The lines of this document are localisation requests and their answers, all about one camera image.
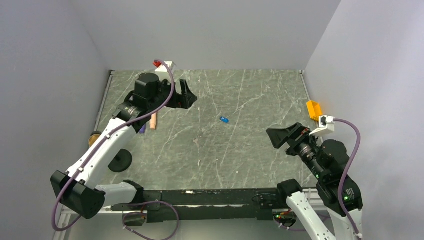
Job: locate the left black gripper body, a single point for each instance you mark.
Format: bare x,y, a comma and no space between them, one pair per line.
164,90

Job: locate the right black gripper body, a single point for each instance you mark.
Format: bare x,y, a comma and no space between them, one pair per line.
305,146

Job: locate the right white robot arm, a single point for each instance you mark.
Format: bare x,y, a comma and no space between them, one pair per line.
329,163

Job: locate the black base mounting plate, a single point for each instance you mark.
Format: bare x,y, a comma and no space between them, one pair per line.
208,204

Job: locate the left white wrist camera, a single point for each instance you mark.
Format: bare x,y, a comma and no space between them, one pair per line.
164,67

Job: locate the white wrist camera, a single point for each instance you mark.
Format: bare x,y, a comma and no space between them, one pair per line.
326,126
164,67

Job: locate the aluminium frame rail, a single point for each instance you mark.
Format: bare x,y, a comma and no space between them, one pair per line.
67,216

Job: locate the round gold black disc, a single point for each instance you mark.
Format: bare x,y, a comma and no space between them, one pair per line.
93,138

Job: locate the pink microphone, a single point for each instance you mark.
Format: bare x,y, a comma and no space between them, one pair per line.
153,121

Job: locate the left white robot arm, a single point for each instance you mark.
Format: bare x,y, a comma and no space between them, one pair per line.
78,188

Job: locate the purple microphone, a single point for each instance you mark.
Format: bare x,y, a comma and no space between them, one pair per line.
142,130

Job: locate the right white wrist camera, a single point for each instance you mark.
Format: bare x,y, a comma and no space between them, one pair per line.
326,126

